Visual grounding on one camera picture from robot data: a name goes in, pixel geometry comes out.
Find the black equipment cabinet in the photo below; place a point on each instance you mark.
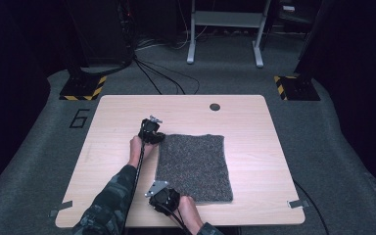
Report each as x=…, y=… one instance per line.
x=98, y=32

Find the black stand base hazard stripes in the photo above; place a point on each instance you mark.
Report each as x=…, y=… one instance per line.
x=81, y=88
x=298, y=88

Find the grey tape strip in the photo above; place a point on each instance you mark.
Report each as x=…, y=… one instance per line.
x=298, y=204
x=60, y=208

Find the grey towel cloth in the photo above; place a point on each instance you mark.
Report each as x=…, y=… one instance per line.
x=192, y=166

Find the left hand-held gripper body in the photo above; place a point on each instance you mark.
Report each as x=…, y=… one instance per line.
x=148, y=129

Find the person's left hand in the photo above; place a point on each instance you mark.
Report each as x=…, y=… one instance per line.
x=137, y=151

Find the person's right hand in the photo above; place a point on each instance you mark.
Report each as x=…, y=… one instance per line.
x=189, y=212

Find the small white box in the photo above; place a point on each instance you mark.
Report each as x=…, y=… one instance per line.
x=288, y=8

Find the white metal desk frame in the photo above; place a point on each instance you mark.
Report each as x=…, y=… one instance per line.
x=228, y=19

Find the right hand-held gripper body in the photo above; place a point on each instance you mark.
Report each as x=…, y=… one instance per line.
x=164, y=201

